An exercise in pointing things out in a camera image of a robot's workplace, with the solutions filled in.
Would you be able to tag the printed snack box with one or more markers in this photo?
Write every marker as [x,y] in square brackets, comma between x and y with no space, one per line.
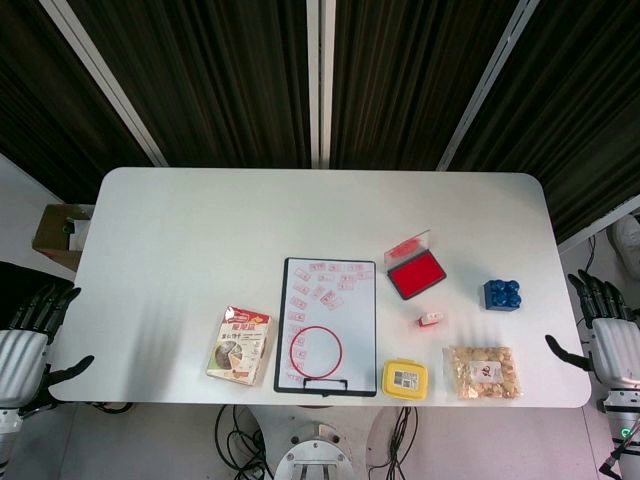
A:
[240,347]

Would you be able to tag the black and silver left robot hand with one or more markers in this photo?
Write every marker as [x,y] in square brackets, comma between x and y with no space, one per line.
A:
[22,360]

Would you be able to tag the black clipboard with white paper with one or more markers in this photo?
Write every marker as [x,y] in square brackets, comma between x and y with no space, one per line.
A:
[350,325]

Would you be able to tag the brown cardboard box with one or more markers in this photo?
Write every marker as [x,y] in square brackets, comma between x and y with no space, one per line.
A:
[50,235]

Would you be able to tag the clear bag of snacks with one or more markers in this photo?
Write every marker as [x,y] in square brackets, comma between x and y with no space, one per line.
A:
[482,372]

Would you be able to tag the white frame post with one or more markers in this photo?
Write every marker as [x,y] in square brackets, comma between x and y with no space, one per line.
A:
[320,80]
[487,85]
[107,80]

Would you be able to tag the grey round robot base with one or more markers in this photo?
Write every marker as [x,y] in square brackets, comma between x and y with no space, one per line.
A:
[316,452]

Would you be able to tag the yellow lidded container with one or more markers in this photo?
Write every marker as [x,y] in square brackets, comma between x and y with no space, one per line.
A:
[406,379]

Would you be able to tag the red ink pad case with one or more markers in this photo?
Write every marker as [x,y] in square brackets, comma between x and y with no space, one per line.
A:
[416,280]

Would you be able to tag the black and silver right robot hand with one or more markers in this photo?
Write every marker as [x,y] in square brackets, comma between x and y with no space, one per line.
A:
[615,350]

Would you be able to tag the blue building block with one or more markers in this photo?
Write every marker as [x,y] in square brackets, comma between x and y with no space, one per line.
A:
[502,295]

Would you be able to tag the dark pleated curtain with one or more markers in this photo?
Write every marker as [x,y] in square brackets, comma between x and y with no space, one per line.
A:
[410,75]
[210,75]

